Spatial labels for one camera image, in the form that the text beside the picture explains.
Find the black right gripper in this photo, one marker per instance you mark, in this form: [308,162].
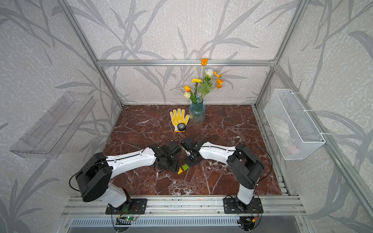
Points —
[190,164]

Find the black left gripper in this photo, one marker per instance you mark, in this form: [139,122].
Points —
[175,168]

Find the long green lego brick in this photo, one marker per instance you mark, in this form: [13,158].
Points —
[185,167]

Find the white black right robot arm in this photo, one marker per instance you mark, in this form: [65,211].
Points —
[244,164]

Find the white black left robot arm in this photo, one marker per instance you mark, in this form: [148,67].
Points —
[94,177]

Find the yellow white work glove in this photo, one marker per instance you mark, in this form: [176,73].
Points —
[178,116]

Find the blue glass vase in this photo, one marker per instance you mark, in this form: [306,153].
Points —
[197,112]

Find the left controller circuit board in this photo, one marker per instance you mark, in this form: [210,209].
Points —
[127,218]

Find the controller circuit board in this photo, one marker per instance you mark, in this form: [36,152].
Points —
[127,218]
[247,220]

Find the artificial flower bouquet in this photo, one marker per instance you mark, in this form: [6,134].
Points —
[209,81]

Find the right controller circuit board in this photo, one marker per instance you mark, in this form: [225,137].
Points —
[247,220]

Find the white cloth in basket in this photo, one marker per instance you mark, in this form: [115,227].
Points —
[281,129]

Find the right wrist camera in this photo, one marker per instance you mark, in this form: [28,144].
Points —
[188,144]

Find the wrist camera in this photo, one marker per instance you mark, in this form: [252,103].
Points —
[188,144]
[172,149]

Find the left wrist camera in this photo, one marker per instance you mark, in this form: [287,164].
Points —
[172,149]

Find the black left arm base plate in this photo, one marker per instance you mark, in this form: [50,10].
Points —
[133,206]

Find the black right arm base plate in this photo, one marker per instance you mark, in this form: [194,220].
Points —
[235,206]

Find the aluminium front rail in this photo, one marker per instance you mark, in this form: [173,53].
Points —
[273,205]

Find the white wire mesh basket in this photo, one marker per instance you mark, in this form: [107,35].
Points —
[305,137]

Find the clear acrylic wall shelf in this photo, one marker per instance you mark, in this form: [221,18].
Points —
[48,137]

